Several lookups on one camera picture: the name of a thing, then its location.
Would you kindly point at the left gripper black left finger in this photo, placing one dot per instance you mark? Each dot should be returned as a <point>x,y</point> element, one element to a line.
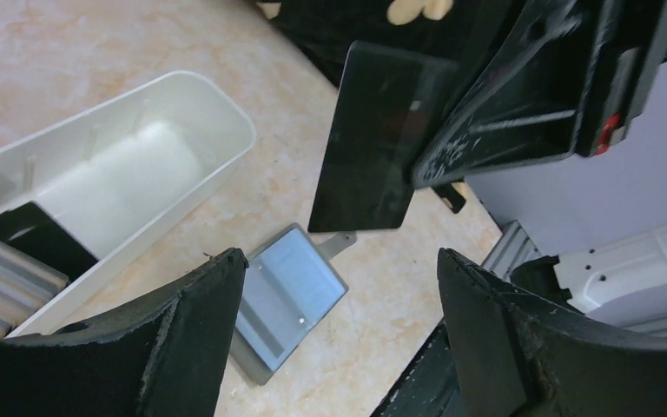
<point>161,354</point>

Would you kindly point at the aluminium frame rail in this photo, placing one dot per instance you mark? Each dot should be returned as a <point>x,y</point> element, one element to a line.
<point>514,248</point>

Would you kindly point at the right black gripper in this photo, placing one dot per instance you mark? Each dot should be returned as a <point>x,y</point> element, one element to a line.
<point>551,88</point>

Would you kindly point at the white plastic tray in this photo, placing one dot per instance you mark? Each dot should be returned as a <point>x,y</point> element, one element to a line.
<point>120,175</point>

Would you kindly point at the stack of white cards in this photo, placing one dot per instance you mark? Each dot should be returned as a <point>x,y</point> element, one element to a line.
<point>26,285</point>

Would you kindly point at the black floral blanket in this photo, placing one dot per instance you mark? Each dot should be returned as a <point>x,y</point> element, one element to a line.
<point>325,30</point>

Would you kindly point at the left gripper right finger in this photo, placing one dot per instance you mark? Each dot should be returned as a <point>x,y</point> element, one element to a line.
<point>518,354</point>

